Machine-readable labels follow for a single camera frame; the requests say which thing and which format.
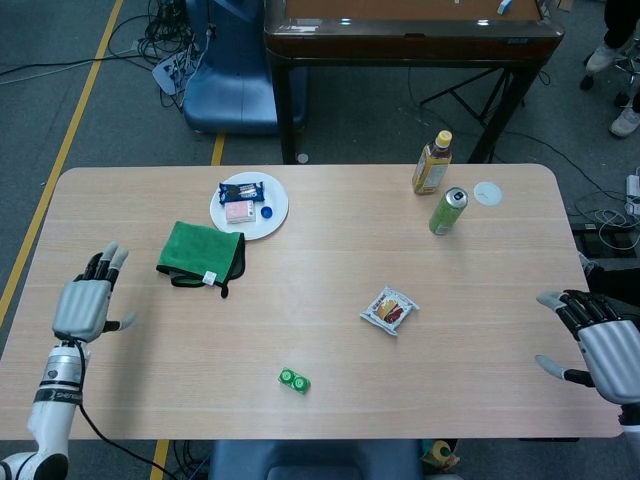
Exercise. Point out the black equipment frame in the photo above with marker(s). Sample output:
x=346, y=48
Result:
x=607, y=280

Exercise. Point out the white round plate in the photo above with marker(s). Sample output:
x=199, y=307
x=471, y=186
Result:
x=272, y=215

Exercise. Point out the green toy brick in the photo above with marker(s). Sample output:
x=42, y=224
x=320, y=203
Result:
x=294, y=380

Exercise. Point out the pink white small box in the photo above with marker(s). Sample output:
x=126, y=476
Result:
x=239, y=212

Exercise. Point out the white round grommet cover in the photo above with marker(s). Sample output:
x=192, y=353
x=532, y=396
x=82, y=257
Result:
x=488, y=193

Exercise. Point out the yellow capped tea bottle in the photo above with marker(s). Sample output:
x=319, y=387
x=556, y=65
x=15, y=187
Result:
x=431, y=172

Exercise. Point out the blue bottle cap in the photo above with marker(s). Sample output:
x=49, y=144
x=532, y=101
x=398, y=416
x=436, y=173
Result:
x=267, y=213

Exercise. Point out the white power strip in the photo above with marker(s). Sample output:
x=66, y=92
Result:
x=633, y=192

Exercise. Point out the dark brown mahjong table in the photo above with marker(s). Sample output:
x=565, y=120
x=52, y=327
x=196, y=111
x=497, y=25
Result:
x=400, y=40

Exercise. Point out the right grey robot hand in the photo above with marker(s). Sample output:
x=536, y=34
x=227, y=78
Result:
x=615, y=360

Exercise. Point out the white floor disc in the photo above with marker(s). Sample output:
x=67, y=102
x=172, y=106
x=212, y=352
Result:
x=303, y=158

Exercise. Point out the green microfibre cloth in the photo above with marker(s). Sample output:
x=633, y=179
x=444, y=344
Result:
x=200, y=250

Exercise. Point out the blue cookie packet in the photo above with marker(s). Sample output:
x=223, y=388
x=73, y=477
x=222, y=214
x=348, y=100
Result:
x=242, y=190

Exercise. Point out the blue white mahjong tile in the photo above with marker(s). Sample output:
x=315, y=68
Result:
x=505, y=5

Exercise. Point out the white printed bag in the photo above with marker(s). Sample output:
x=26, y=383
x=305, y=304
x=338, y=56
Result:
x=170, y=72

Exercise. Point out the black trouser leg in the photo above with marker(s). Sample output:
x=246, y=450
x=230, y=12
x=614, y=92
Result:
x=622, y=22

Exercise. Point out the blue machine base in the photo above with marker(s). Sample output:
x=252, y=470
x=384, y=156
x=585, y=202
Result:
x=230, y=85

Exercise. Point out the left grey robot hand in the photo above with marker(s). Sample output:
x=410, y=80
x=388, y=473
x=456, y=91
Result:
x=82, y=310

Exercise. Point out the burger print snack packet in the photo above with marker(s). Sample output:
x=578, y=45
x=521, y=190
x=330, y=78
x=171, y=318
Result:
x=389, y=310

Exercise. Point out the white sneaker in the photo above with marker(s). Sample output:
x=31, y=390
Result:
x=626, y=122
x=601, y=57

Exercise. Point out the green drink can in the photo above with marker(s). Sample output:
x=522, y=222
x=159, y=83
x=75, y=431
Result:
x=447, y=212

